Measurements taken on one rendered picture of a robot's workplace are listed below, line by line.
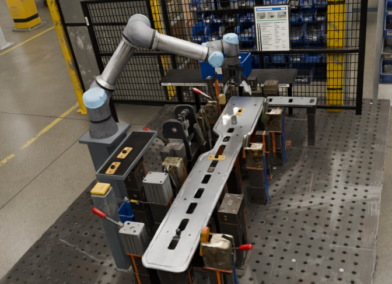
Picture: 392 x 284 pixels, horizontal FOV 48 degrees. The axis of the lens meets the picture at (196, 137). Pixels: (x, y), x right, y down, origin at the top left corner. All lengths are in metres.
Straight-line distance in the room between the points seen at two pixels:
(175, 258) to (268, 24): 1.70
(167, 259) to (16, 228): 2.31
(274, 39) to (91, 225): 1.58
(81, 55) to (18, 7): 4.78
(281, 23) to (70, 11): 2.61
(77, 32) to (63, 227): 2.81
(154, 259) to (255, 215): 0.73
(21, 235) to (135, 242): 2.08
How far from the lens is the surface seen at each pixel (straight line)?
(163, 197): 1.90
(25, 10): 9.62
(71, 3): 4.80
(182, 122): 2.16
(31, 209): 3.97
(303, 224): 2.19
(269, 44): 2.91
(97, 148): 2.34
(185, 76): 3.03
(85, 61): 4.97
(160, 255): 1.70
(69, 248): 2.34
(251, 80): 2.72
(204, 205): 1.87
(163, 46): 2.14
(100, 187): 1.85
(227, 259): 1.64
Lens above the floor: 2.19
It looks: 31 degrees down
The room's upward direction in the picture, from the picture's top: 10 degrees counter-clockwise
